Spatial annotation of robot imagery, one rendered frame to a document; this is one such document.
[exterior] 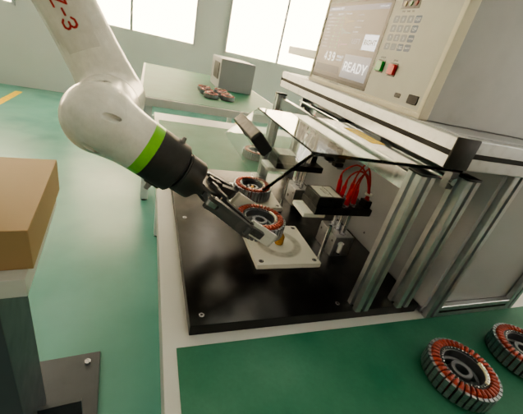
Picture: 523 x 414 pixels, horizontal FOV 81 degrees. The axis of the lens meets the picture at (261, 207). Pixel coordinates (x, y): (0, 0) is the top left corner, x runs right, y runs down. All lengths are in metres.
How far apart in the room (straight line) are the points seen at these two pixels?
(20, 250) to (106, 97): 0.30
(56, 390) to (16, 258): 0.80
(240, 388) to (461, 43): 0.60
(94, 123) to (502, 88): 0.67
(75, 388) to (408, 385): 1.09
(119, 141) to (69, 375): 1.05
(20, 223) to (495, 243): 0.86
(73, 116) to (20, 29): 5.00
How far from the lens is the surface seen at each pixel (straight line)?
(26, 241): 0.63
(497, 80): 0.70
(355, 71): 0.76
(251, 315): 0.55
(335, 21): 0.90
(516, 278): 0.92
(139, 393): 1.35
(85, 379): 1.39
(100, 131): 0.50
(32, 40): 5.47
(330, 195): 0.68
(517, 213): 0.74
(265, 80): 5.58
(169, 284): 0.61
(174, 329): 0.54
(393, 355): 0.63
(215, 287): 0.58
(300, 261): 0.68
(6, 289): 0.67
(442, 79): 0.60
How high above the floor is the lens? 1.16
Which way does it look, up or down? 27 degrees down
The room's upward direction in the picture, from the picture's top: 14 degrees clockwise
